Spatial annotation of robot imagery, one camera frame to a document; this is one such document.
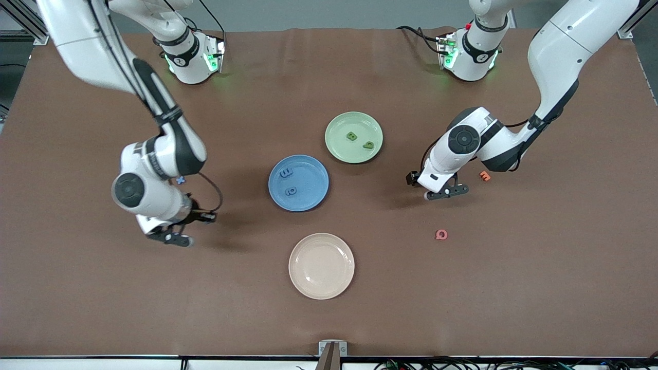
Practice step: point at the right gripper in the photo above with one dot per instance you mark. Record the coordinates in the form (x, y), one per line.
(196, 214)

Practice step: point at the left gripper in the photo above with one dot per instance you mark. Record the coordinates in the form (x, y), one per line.
(410, 178)

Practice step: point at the blue foam letter E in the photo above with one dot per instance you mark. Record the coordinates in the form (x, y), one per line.
(286, 172)

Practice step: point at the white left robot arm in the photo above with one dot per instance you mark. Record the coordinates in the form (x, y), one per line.
(558, 56)

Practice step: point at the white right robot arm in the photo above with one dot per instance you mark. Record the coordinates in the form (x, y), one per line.
(77, 41)

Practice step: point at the pink foam letter Q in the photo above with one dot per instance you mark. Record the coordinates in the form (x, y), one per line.
(436, 234)

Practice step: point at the green plate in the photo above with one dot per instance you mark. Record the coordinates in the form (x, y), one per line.
(344, 149)

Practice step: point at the blue plate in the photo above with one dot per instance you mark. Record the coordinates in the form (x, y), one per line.
(308, 177)

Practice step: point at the brown table cover sheet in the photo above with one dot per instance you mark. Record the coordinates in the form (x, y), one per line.
(103, 288)

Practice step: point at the beige plate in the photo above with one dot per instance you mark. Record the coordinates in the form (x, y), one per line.
(321, 266)

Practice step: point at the grey metal bracket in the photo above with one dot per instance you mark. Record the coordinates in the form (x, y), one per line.
(323, 348)

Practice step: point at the white table edge rail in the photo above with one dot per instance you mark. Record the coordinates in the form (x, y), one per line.
(77, 365)

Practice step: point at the dark camera mount post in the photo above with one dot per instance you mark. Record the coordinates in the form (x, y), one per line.
(329, 362)

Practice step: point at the aluminium frame profile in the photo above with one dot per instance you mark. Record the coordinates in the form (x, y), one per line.
(624, 32)
(41, 37)

